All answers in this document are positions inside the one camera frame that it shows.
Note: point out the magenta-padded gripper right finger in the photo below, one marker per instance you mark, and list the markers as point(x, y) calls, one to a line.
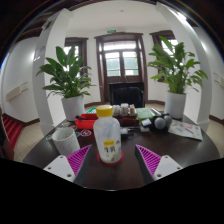
point(164, 165)

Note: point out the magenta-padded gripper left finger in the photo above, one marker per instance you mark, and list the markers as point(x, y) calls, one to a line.
point(63, 166)

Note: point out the yellow-capped milky plastic bottle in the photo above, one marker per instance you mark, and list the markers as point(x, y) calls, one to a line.
point(107, 136)

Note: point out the white speckled cup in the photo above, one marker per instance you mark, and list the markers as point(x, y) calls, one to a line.
point(66, 142)

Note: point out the printed paper leaflet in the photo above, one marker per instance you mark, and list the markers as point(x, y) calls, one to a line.
point(186, 130)

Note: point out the dark grey round device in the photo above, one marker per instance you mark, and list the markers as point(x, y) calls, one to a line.
point(160, 122)

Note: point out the flat round red coaster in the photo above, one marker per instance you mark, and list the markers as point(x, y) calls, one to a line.
point(110, 164)

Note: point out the red box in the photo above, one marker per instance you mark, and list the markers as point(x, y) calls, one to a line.
point(85, 123)

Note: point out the green book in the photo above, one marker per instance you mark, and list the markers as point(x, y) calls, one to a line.
point(145, 113)

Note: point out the black chair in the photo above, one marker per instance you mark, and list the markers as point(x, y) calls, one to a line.
point(126, 95)

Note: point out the green plant in white pot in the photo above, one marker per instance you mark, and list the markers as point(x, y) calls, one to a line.
point(176, 70)
point(68, 78)

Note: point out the dark wooden glazed double door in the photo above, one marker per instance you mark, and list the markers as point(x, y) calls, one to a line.
point(121, 60)

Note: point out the dark wooden framed window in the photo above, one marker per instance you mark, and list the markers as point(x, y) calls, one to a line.
point(156, 36)
point(81, 43)

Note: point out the green exit sign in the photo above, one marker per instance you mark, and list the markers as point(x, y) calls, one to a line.
point(111, 31)

